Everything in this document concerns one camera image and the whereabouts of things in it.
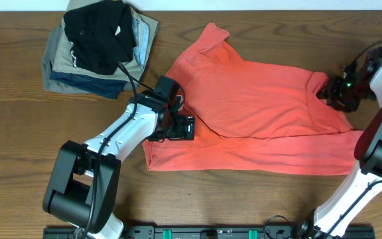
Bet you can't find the coral red t-shirt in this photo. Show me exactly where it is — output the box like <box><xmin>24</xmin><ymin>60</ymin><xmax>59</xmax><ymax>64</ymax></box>
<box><xmin>143</xmin><ymin>23</ymin><xmax>361</xmax><ymax>176</ymax></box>

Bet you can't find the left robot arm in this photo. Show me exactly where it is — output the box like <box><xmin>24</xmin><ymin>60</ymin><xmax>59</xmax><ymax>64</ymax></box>
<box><xmin>42</xmin><ymin>76</ymin><xmax>195</xmax><ymax>238</ymax></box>

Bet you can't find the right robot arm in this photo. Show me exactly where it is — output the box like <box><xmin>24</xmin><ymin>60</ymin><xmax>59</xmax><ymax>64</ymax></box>
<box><xmin>293</xmin><ymin>41</ymin><xmax>382</xmax><ymax>238</ymax></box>

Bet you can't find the khaki folded garment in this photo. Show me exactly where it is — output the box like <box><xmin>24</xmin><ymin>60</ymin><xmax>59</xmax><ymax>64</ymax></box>
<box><xmin>55</xmin><ymin>0</ymin><xmax>158</xmax><ymax>81</ymax></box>

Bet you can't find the dark blue folded garment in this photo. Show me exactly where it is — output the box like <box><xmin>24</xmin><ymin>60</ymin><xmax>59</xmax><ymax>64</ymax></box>
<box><xmin>50</xmin><ymin>71</ymin><xmax>131</xmax><ymax>99</ymax></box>

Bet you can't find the light blue folded garment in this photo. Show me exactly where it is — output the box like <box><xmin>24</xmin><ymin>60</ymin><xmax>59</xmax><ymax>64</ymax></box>
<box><xmin>132</xmin><ymin>15</ymin><xmax>150</xmax><ymax>70</ymax></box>

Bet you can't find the black folded shirt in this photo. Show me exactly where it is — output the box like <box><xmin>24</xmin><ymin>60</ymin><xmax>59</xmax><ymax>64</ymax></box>
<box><xmin>64</xmin><ymin>1</ymin><xmax>136</xmax><ymax>75</ymax></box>

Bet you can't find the grey folded garment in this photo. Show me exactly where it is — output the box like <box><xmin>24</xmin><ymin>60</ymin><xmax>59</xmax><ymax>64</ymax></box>
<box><xmin>42</xmin><ymin>25</ymin><xmax>139</xmax><ymax>95</ymax></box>

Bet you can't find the black looped cable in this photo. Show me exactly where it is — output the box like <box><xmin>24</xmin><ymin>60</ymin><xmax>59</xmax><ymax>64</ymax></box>
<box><xmin>263</xmin><ymin>214</ymin><xmax>294</xmax><ymax>239</ymax></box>

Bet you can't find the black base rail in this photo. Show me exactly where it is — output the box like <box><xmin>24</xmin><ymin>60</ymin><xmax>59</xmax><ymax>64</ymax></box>
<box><xmin>42</xmin><ymin>225</ymin><xmax>376</xmax><ymax>239</ymax></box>

